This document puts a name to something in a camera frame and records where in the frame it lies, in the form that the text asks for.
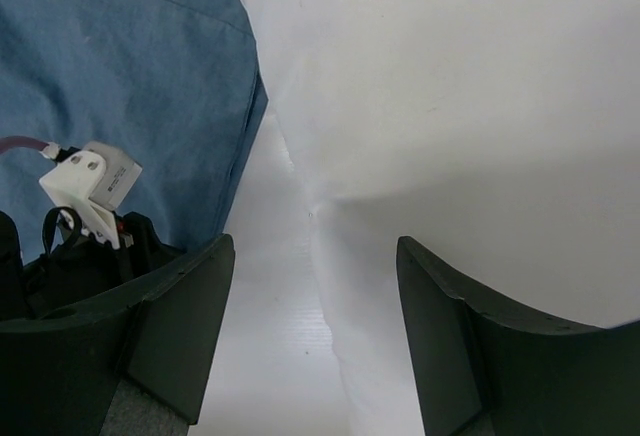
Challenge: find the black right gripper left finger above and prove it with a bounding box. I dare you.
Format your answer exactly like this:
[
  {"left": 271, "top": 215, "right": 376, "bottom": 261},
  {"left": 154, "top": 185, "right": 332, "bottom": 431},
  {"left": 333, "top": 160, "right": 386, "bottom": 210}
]
[{"left": 1, "top": 235, "right": 235, "bottom": 435}]

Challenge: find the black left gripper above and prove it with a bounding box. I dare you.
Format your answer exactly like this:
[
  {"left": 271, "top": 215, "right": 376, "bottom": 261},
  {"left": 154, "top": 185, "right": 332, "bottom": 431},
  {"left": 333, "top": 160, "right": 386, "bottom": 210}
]
[{"left": 1, "top": 208, "right": 183, "bottom": 321}]

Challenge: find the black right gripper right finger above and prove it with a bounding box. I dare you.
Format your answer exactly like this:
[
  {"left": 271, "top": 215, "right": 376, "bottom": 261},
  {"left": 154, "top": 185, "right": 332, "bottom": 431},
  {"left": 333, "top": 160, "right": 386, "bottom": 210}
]
[{"left": 396, "top": 236, "right": 639, "bottom": 435}]

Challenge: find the blue fabric pillowcase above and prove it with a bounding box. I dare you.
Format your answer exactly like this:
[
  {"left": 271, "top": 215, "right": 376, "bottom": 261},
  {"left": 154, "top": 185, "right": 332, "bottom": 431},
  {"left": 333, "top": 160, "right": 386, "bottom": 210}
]
[{"left": 1, "top": 0, "right": 267, "bottom": 250}]

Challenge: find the white pillow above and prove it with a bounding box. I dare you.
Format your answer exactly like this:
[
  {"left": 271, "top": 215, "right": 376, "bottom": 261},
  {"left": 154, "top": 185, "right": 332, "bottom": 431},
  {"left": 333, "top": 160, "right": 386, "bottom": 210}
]
[{"left": 242, "top": 0, "right": 639, "bottom": 404}]

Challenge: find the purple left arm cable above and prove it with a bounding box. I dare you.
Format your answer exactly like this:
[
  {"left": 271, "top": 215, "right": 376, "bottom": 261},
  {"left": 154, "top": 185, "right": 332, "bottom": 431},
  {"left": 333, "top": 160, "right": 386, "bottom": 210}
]
[{"left": 0, "top": 134, "right": 61, "bottom": 162}]

